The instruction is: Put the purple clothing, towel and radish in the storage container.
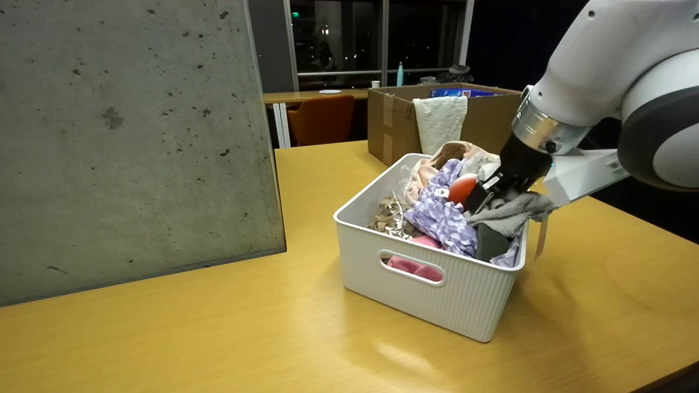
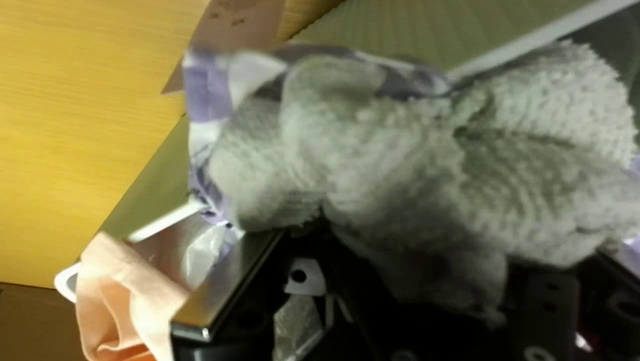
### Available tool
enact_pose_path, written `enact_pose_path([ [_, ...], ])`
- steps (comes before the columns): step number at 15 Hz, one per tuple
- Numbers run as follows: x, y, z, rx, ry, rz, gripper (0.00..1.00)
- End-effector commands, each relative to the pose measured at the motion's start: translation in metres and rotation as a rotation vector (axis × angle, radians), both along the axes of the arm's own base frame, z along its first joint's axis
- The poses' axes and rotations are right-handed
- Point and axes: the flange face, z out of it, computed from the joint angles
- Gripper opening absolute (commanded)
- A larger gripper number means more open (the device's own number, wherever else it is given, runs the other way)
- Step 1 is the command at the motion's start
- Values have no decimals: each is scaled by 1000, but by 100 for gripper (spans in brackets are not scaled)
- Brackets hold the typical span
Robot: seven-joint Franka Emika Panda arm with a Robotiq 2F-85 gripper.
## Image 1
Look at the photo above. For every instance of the orange chair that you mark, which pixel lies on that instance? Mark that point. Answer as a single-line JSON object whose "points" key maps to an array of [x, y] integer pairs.
{"points": [[323, 121]]}

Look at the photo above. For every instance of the white ribbed storage container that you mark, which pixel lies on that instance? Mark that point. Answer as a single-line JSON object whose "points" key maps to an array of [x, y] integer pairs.
{"points": [[428, 297]]}

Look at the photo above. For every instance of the grey concrete pillar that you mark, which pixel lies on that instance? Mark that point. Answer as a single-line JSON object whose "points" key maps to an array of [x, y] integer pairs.
{"points": [[132, 131]]}

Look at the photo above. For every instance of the brown cardboard box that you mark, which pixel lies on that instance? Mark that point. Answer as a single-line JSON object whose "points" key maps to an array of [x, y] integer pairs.
{"points": [[394, 123]]}

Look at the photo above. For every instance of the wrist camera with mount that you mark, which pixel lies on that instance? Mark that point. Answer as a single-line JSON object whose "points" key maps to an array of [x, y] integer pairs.
{"points": [[581, 174]]}

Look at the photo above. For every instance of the beige patterned fabric item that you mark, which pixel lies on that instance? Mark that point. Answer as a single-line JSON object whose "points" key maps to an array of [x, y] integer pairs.
{"points": [[390, 215]]}

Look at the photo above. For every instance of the white cloth draped over box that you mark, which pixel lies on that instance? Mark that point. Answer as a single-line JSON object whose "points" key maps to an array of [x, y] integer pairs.
{"points": [[440, 123]]}

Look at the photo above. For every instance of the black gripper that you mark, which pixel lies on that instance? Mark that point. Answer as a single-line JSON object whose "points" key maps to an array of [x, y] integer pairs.
{"points": [[524, 167]]}

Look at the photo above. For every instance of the window with metal frame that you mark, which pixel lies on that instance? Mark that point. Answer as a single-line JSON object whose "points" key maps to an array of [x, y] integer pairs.
{"points": [[382, 43]]}

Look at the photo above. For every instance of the purple checkered clothing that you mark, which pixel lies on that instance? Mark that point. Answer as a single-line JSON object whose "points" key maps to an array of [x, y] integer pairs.
{"points": [[443, 218]]}

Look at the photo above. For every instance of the pink clothing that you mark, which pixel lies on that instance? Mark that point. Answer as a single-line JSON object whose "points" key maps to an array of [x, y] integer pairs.
{"points": [[415, 269]]}

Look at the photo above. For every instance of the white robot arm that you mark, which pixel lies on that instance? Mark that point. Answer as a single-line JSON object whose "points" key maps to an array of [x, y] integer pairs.
{"points": [[625, 65]]}

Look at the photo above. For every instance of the blue bottle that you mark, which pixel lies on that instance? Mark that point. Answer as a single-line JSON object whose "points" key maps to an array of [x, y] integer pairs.
{"points": [[397, 74]]}

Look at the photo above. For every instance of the blue box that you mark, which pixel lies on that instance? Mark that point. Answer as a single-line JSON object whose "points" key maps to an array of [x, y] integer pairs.
{"points": [[459, 92]]}

